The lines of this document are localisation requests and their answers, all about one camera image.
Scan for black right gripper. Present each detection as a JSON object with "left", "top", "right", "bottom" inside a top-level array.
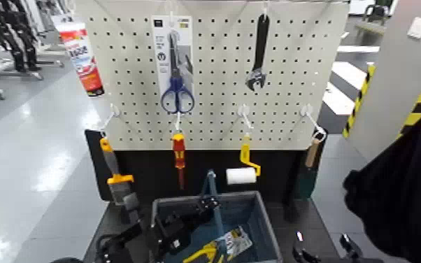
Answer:
[{"left": 292, "top": 230, "right": 384, "bottom": 263}]

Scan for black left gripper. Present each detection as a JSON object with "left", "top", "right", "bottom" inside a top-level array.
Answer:
[{"left": 148, "top": 196, "right": 222, "bottom": 258}]

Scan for blue grey plastic crate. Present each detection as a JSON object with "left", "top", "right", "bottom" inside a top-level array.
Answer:
[{"left": 150, "top": 190, "right": 284, "bottom": 263}]

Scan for printed packaged item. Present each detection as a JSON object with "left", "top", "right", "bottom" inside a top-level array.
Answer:
[{"left": 215, "top": 225, "right": 254, "bottom": 258}]

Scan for yellow black hand tool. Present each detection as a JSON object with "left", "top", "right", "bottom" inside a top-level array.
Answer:
[{"left": 183, "top": 240, "right": 226, "bottom": 263}]

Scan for red yellow screwdriver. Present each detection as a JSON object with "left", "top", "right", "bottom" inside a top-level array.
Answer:
[{"left": 172, "top": 132, "right": 187, "bottom": 191}]

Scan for black back panel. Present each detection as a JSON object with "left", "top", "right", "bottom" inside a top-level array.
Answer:
[{"left": 85, "top": 129, "right": 329, "bottom": 204}]

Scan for white perforated pegboard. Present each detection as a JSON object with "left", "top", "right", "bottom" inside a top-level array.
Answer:
[{"left": 74, "top": 0, "right": 350, "bottom": 150}]

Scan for dark navy cloth mass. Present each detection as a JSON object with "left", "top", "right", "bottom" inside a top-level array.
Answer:
[{"left": 342, "top": 114, "right": 421, "bottom": 263}]

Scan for blue scissors on package card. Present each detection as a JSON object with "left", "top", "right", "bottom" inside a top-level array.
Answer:
[{"left": 151, "top": 15, "right": 196, "bottom": 115}]

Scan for long yellow black hazard strip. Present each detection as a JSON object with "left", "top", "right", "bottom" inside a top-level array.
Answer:
[{"left": 342, "top": 63, "right": 376, "bottom": 140}]

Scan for black adjustable wrench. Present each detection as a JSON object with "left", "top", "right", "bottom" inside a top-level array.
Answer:
[{"left": 245, "top": 13, "right": 271, "bottom": 92}]

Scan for red white sealant cartridge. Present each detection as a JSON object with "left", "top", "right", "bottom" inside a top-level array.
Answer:
[{"left": 52, "top": 14, "right": 106, "bottom": 98}]

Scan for grey chair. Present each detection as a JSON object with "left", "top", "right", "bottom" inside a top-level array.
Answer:
[{"left": 353, "top": 0, "right": 399, "bottom": 36}]

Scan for black robot on stand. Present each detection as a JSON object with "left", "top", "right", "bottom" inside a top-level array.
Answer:
[{"left": 0, "top": 0, "right": 43, "bottom": 73}]

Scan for yellow handled paint roller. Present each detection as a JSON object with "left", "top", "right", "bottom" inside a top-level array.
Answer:
[{"left": 225, "top": 132, "right": 262, "bottom": 185}]

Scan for grey black wrist camera box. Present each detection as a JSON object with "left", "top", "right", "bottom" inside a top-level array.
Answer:
[{"left": 123, "top": 192, "right": 143, "bottom": 225}]

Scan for yellow handled flat brush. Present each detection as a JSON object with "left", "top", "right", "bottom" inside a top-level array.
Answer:
[{"left": 99, "top": 136, "right": 136, "bottom": 206}]

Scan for wooden handled green trowel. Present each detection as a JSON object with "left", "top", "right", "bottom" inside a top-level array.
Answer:
[{"left": 292, "top": 132, "right": 325, "bottom": 200}]

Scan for white stand frame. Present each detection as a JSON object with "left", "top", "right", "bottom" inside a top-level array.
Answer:
[{"left": 0, "top": 16, "right": 66, "bottom": 82}]

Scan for white wall switch plate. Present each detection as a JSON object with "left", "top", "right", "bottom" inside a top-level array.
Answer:
[{"left": 406, "top": 16, "right": 421, "bottom": 40}]

